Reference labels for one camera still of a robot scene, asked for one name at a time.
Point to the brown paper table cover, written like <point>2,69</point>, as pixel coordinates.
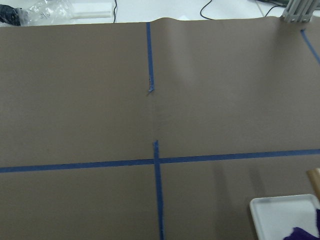
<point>163,130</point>

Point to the white wooden towel rack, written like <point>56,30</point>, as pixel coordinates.
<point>275,217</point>

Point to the purple towel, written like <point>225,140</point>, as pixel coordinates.
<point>301,234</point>

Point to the aluminium frame post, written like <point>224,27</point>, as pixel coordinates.
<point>299,11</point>

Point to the clear plastic bag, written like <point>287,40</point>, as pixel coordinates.
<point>46,13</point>

